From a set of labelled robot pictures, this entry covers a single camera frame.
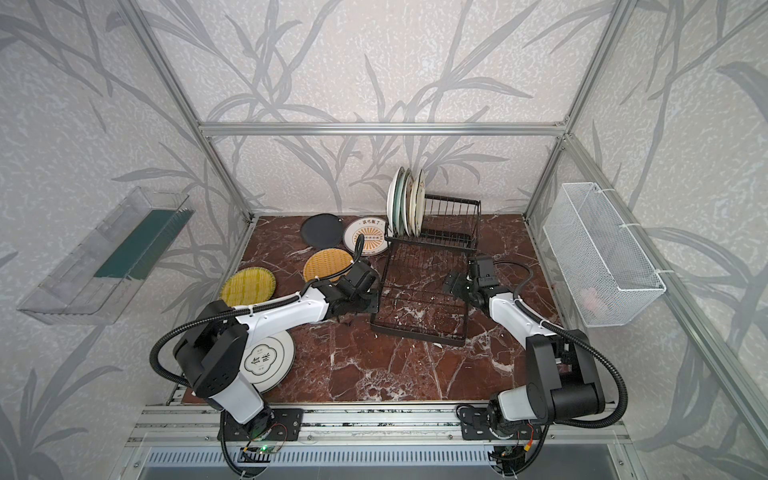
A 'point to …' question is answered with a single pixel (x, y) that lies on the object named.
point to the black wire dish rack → (410, 296)
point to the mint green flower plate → (399, 201)
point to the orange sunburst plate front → (411, 203)
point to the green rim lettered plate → (390, 199)
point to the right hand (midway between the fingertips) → (456, 276)
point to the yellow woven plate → (247, 286)
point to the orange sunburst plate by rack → (375, 233)
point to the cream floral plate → (420, 203)
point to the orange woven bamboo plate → (325, 262)
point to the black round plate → (322, 230)
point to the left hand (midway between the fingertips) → (382, 293)
